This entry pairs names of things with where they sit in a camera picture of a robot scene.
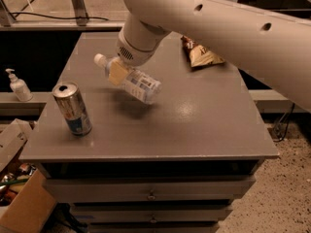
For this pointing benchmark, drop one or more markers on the cardboard box with items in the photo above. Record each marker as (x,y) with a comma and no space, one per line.
(25,205)

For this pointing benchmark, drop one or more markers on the white pump dispenser bottle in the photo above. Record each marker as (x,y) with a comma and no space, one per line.
(19,87)

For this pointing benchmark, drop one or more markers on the clear plastic water bottle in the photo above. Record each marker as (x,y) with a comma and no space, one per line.
(137,84)

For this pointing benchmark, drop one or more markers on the silver blue drink can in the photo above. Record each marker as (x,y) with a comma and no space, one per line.
(72,106)

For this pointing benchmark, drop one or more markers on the top drawer knob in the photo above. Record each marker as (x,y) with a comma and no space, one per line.
(151,196)

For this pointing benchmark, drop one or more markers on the drawer knob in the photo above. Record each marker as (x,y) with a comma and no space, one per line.
(151,196)
(153,220)

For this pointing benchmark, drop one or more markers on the brown chip bag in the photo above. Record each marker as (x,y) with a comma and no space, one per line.
(198,55)

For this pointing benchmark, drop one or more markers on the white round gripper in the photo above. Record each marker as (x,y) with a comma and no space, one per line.
(135,56)

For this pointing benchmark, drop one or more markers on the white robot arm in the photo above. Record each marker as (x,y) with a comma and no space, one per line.
(272,48)

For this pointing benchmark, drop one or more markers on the grey drawer cabinet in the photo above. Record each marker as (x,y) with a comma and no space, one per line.
(197,147)

